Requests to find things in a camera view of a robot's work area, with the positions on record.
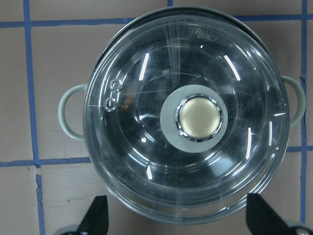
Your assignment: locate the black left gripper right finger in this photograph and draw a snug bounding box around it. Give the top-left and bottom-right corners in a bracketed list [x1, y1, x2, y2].
[246, 193, 288, 235]

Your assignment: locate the glass pot lid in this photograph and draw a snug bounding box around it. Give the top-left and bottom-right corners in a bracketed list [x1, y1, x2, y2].
[82, 14, 291, 220]

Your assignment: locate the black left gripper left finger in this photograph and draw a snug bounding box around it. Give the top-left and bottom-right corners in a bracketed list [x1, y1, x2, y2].
[78, 195, 108, 235]

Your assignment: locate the pale green electric pot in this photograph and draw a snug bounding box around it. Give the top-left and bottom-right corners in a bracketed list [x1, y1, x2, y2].
[57, 5, 306, 221]

